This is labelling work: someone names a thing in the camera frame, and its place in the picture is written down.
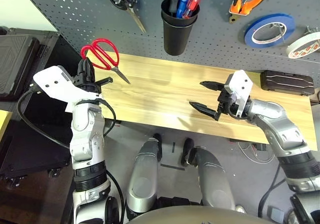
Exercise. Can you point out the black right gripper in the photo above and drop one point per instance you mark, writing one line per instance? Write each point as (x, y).
(225, 101)

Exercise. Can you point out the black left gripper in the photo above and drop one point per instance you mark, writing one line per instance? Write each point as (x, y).
(86, 85)

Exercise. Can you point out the orange black pliers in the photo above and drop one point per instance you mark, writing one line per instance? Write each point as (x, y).
(250, 6)

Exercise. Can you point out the white tape roll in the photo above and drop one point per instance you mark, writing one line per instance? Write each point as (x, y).
(300, 43)

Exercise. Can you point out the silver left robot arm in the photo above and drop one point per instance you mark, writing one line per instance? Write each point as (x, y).
(85, 133)

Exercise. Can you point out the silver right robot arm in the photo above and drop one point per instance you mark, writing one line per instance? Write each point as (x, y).
(282, 131)

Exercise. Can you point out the grey perforated pegboard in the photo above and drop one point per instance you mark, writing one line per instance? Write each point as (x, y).
(75, 8)

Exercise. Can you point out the short black floor tape strip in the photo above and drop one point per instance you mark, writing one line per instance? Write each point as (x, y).
(173, 147)

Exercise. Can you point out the black plastic cup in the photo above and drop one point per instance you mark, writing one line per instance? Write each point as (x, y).
(177, 43)
(166, 8)

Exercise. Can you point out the blue tape roll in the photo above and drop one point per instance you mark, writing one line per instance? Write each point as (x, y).
(250, 37)

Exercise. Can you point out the black power adapter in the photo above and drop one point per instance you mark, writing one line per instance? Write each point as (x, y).
(261, 147)

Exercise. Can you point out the long black floor tape strip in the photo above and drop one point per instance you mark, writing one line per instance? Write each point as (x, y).
(172, 167)

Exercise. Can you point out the black tool case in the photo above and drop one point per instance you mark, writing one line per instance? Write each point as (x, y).
(287, 83)

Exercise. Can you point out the black wheeled cabinet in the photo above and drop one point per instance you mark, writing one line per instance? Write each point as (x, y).
(37, 138)

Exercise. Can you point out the silver right robot leg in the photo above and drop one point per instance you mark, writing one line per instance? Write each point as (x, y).
(212, 181)

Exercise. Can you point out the silver robot leg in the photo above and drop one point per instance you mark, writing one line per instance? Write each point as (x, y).
(141, 181)
(212, 181)

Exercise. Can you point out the silver blue tape hook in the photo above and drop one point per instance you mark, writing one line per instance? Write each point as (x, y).
(282, 34)

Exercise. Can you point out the yellow board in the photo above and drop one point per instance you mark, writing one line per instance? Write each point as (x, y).
(3, 123)

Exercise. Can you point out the silver left robot leg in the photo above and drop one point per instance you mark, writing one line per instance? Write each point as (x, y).
(141, 181)

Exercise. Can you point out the white sneaker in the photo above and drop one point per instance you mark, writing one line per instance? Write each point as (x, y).
(240, 209)

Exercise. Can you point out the olive robot torso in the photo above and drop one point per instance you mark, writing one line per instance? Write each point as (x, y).
(195, 216)

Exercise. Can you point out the silver double peg hook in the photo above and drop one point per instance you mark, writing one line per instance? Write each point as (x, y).
(310, 29)

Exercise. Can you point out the grey square box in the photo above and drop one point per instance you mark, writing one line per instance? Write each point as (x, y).
(275, 214)

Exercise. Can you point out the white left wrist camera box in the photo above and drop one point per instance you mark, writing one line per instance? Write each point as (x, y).
(55, 83)

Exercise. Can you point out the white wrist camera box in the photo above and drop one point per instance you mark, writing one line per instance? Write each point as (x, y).
(55, 83)
(240, 86)

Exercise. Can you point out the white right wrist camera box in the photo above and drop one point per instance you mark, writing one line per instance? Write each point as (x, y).
(240, 86)

